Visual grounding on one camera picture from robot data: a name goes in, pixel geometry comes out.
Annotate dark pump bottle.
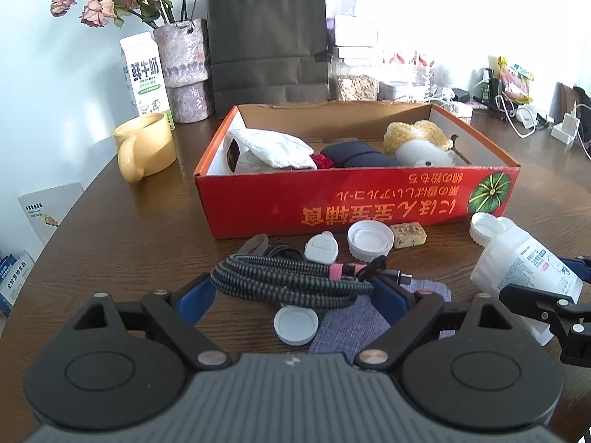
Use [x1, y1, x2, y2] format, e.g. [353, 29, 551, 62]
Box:
[480, 68, 502, 102]

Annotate plain white round lid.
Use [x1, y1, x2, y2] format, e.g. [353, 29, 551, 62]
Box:
[273, 307, 320, 346]

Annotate grey braided cable coil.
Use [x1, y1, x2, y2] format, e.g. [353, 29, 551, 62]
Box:
[211, 234, 414, 310]

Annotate navy blue pouch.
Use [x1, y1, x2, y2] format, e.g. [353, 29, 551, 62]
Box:
[320, 141, 402, 168]

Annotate blue white boxes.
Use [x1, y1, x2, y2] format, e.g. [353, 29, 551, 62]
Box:
[0, 249, 36, 317]

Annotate yellow ceramic mug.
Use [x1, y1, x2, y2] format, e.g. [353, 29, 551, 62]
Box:
[113, 112, 177, 183]

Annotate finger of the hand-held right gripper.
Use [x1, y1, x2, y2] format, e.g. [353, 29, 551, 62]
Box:
[500, 284, 591, 366]
[561, 255, 591, 282]

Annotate plush lamb toy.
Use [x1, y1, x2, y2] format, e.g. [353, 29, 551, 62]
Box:
[383, 120, 455, 168]

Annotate red cardboard box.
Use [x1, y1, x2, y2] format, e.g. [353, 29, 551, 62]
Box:
[193, 102, 521, 240]

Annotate flat white box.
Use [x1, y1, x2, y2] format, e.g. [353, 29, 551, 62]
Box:
[332, 46, 384, 68]

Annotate jar of wooden pieces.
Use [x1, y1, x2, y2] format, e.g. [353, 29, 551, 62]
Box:
[329, 62, 380, 102]

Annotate silver metal tin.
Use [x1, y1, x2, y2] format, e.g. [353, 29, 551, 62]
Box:
[379, 80, 416, 102]

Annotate white ribbed bottle cap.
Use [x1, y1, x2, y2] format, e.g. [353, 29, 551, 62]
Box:
[470, 212, 506, 246]
[347, 220, 395, 261]

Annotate yellow snack bag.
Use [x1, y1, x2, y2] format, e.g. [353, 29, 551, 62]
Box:
[496, 56, 534, 104]

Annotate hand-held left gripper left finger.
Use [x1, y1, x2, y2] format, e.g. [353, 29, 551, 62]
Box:
[74, 273, 232, 372]

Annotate small beige bar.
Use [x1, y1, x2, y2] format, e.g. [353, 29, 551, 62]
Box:
[392, 222, 428, 250]

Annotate white charger with cable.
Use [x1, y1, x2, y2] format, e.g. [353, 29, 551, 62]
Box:
[556, 82, 591, 160]

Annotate purple tissue pack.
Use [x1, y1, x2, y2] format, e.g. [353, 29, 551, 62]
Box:
[328, 14, 379, 47]

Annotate mottled purple ceramic vase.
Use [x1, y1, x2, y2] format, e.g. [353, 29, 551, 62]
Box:
[153, 18, 215, 124]

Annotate white plastic bottle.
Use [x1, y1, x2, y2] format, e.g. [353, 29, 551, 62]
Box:
[471, 216, 585, 347]

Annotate blue-grey fabric pouch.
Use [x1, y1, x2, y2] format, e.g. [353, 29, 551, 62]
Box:
[309, 278, 452, 356]

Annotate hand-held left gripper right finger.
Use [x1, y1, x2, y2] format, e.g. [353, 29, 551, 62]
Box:
[355, 277, 518, 372]

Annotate white padded packet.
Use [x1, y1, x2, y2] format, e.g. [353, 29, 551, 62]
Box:
[229, 128, 318, 170]

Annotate white plug charger dock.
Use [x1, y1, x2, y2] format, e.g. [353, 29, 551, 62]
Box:
[551, 102, 585, 144]

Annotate black paper bag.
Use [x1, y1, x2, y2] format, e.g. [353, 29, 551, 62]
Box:
[206, 0, 329, 107]

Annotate white green milk carton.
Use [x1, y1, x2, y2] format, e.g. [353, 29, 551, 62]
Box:
[120, 32, 176, 130]

